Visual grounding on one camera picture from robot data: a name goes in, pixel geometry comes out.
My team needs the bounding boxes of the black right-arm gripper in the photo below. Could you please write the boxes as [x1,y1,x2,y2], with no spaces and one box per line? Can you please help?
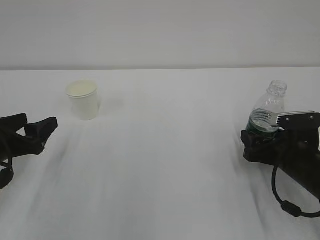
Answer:
[240,127,320,193]

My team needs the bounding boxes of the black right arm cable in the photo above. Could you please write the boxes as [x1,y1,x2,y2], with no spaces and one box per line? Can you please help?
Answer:
[271,139,320,219]

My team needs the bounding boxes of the white paper cup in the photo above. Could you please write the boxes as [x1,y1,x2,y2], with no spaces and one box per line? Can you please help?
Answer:
[65,79,99,121]

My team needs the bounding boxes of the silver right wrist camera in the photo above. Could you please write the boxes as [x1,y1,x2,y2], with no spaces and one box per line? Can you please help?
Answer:
[269,111,320,131]

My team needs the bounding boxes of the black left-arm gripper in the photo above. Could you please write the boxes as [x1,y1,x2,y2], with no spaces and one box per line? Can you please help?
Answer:
[0,113,58,190]

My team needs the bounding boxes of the clear green-label water bottle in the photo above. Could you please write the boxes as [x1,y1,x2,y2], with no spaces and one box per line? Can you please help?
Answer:
[241,80,288,149]

